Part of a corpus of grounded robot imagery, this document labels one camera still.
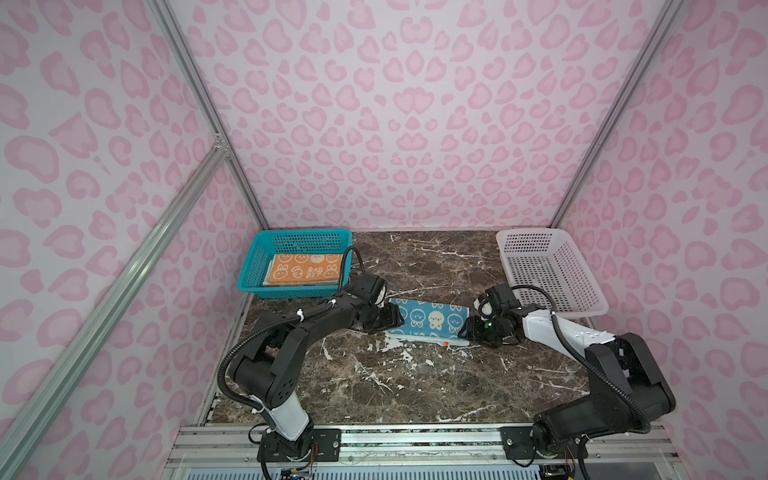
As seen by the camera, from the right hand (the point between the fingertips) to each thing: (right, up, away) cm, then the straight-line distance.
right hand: (466, 334), depth 88 cm
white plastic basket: (+36, +22, +22) cm, 47 cm away
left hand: (-19, +4, +2) cm, 20 cm away
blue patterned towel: (-10, +2, +6) cm, 12 cm away
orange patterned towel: (-53, +18, +16) cm, 58 cm away
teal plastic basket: (-68, +27, +22) cm, 77 cm away
